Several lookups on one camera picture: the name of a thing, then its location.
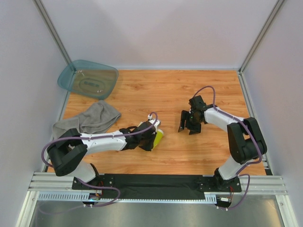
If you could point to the grey towel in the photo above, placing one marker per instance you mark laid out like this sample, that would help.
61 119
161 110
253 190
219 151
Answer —
98 118

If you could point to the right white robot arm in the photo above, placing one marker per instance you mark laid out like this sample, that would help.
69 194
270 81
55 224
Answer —
246 142

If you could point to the left aluminium frame post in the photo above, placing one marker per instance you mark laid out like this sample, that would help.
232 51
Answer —
49 24

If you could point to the yellow green patterned towel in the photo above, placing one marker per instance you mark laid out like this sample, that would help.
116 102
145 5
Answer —
158 136

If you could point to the teal transparent plastic tub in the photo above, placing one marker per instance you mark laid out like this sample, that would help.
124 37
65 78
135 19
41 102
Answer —
89 79

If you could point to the aluminium frame post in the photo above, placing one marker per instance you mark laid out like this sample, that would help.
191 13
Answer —
49 24
264 30

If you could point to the aluminium front rail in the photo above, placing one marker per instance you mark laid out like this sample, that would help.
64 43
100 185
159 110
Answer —
67 188

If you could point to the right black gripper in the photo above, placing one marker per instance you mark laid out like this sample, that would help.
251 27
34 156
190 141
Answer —
190 121

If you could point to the right aluminium frame post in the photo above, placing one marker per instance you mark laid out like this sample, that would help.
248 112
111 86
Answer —
264 30

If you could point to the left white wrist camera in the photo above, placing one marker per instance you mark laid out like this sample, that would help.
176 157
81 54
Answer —
155 122

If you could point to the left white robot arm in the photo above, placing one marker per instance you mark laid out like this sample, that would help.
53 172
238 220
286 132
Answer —
67 153

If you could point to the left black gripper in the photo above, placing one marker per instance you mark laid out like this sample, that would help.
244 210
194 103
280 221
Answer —
149 136

